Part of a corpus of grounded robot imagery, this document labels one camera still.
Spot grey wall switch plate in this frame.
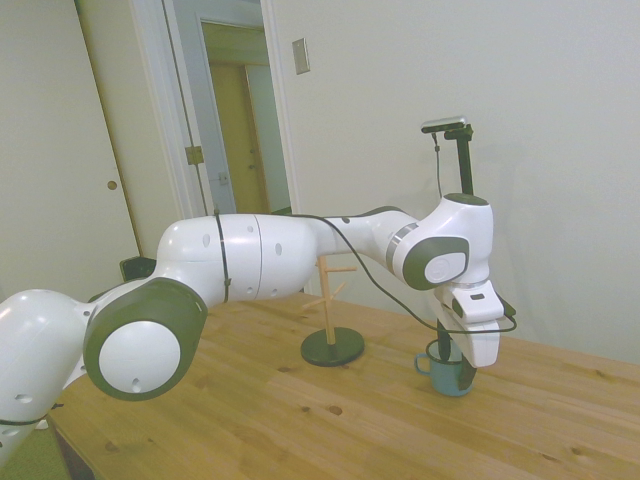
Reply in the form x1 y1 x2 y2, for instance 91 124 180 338
291 37 312 77

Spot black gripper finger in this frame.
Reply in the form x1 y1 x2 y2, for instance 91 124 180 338
458 355 477 392
437 322 454 361

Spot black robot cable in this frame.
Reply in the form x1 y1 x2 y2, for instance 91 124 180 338
214 212 519 335

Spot white door frame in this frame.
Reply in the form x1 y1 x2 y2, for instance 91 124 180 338
130 0 302 217

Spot blue enamel mug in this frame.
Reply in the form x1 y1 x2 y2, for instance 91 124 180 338
413 339 474 398

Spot grey camera bar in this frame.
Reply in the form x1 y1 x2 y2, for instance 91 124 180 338
421 115 470 135

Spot black camera stand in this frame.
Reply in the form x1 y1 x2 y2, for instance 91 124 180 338
443 125 476 196

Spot wooden mug tree stand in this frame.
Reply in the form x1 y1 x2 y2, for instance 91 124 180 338
301 252 366 368

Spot thin black camera cable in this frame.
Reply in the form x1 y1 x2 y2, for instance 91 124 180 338
431 132 444 200

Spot black box behind table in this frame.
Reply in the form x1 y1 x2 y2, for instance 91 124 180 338
118 255 157 282

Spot black strap on arm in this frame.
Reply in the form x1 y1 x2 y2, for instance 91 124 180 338
215 211 235 305

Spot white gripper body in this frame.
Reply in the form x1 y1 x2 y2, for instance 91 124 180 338
434 287 502 370

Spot white door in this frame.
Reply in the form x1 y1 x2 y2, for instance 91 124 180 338
74 0 201 261

